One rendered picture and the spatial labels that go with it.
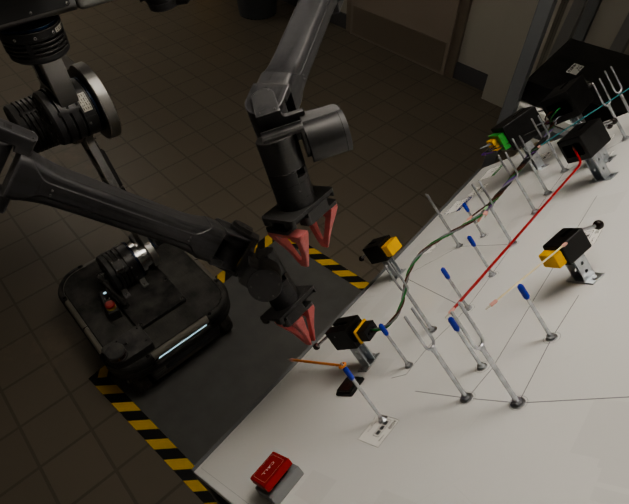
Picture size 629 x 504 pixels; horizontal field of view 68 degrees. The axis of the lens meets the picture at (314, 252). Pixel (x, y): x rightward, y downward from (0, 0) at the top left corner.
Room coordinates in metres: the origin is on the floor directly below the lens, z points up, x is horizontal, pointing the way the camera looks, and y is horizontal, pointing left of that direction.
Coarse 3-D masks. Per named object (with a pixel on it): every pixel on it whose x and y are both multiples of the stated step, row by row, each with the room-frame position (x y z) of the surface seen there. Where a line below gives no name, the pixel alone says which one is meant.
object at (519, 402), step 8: (464, 312) 0.28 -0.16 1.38; (456, 320) 0.27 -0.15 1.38; (472, 320) 0.28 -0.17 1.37; (464, 328) 0.27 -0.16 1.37; (480, 336) 0.27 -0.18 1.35; (472, 344) 0.25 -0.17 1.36; (480, 344) 0.26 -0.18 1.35; (488, 360) 0.25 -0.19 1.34; (496, 368) 0.24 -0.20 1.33; (504, 384) 0.23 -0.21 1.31; (512, 392) 0.22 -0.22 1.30; (512, 400) 0.22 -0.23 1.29; (520, 400) 0.22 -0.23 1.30
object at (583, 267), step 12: (564, 228) 0.45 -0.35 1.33; (576, 228) 0.44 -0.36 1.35; (588, 228) 0.45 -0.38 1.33; (600, 228) 0.45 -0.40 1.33; (552, 240) 0.43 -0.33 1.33; (564, 240) 0.42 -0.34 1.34; (576, 240) 0.42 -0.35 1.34; (588, 240) 0.43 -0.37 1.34; (564, 252) 0.41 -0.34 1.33; (576, 252) 0.41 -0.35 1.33; (576, 264) 0.40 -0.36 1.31; (588, 264) 0.41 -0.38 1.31; (576, 276) 0.40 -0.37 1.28; (588, 276) 0.39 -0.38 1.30; (600, 276) 0.39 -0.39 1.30
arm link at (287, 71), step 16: (304, 0) 0.84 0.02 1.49; (320, 0) 0.83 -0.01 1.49; (336, 0) 0.89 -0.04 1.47; (304, 16) 0.79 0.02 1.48; (320, 16) 0.79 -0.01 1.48; (288, 32) 0.76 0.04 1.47; (304, 32) 0.75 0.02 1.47; (320, 32) 0.78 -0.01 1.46; (288, 48) 0.72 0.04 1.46; (304, 48) 0.71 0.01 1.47; (272, 64) 0.68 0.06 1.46; (288, 64) 0.67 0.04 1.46; (304, 64) 0.69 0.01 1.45; (272, 80) 0.63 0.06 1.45; (288, 80) 0.63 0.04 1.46; (304, 80) 0.68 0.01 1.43; (288, 96) 0.61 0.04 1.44; (256, 128) 0.58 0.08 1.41
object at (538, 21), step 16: (544, 0) 1.20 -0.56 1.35; (592, 0) 1.62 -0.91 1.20; (544, 16) 1.19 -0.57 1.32; (592, 16) 1.61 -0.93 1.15; (528, 32) 1.21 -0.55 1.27; (544, 32) 1.20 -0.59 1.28; (576, 32) 1.63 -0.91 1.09; (528, 48) 1.20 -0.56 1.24; (528, 64) 1.19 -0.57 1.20; (512, 80) 1.21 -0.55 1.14; (512, 96) 1.20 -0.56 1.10; (512, 112) 1.19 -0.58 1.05; (544, 112) 1.18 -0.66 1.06; (496, 160) 1.20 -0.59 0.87
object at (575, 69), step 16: (560, 48) 1.43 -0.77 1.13; (576, 48) 1.43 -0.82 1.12; (592, 48) 1.43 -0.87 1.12; (544, 64) 1.33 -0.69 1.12; (560, 64) 1.33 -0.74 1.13; (576, 64) 1.33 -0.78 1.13; (592, 64) 1.33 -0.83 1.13; (608, 64) 1.33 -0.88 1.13; (624, 64) 1.33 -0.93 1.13; (528, 80) 1.24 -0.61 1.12; (544, 80) 1.24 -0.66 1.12; (560, 80) 1.24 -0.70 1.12; (592, 80) 1.24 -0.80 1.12; (624, 80) 1.24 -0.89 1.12; (528, 96) 1.22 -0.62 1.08; (544, 96) 1.20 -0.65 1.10; (624, 96) 1.15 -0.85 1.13; (608, 112) 1.09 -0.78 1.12; (624, 112) 1.07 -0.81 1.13
